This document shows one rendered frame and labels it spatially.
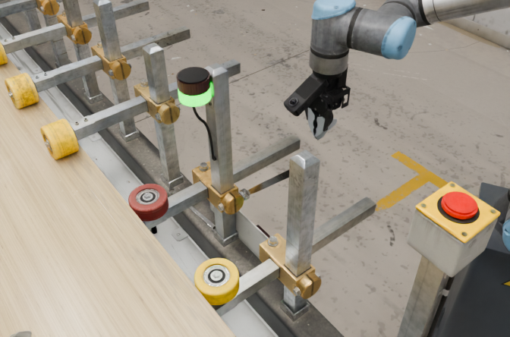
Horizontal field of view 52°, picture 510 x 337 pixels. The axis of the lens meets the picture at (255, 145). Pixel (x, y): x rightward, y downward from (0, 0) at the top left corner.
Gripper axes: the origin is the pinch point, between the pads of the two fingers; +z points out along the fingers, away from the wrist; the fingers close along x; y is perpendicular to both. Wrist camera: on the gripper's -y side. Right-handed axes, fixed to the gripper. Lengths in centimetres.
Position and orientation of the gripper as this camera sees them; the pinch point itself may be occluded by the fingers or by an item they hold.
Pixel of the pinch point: (315, 136)
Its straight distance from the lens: 136.0
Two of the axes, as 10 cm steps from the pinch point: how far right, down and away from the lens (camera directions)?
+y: 7.9, -4.0, 4.7
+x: -6.1, -5.0, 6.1
